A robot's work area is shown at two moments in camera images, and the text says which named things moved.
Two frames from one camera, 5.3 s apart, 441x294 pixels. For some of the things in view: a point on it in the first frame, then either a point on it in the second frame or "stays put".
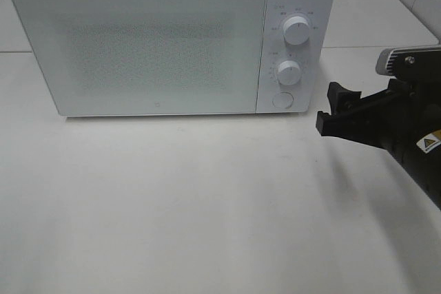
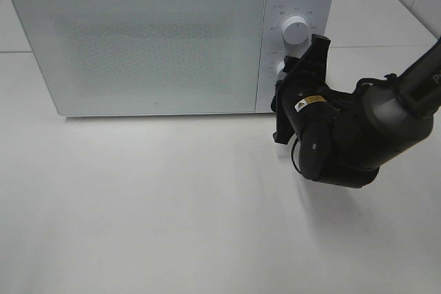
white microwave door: x=129 y=48 stays put
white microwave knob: x=296 y=29 stays put
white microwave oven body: x=182 y=39 stays put
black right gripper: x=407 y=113 to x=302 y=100
